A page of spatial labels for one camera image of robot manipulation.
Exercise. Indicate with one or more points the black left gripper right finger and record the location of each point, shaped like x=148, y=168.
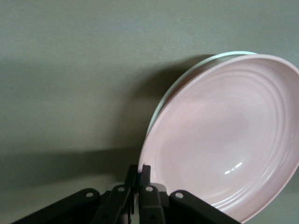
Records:
x=151, y=203

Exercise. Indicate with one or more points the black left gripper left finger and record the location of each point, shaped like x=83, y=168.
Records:
x=112, y=203

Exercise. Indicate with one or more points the pink plate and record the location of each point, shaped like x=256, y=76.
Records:
x=222, y=130

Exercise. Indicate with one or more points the beige plate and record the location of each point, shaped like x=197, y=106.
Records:
x=171, y=89

